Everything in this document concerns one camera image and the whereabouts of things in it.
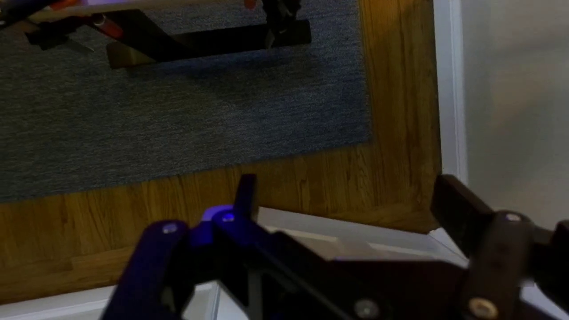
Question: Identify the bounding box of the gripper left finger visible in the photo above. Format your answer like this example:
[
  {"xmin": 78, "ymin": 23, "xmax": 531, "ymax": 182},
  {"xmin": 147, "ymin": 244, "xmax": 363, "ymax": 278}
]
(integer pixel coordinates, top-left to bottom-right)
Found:
[{"xmin": 100, "ymin": 174, "xmax": 321, "ymax": 320}]

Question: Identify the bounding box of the white door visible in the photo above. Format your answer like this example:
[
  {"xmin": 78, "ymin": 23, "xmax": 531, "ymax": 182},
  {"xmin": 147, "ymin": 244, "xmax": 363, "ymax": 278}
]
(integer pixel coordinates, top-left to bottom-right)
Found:
[{"xmin": 0, "ymin": 207, "xmax": 569, "ymax": 320}]

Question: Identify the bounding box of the grey carpet mat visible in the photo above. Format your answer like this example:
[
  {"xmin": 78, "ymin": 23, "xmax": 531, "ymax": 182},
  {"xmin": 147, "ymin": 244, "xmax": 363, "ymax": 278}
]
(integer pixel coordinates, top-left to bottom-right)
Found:
[{"xmin": 0, "ymin": 0, "xmax": 373, "ymax": 203}]

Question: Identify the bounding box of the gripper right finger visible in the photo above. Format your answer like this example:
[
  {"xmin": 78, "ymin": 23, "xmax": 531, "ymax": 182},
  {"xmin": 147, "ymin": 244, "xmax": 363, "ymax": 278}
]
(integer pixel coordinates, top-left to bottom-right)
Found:
[{"xmin": 429, "ymin": 174, "xmax": 569, "ymax": 320}]

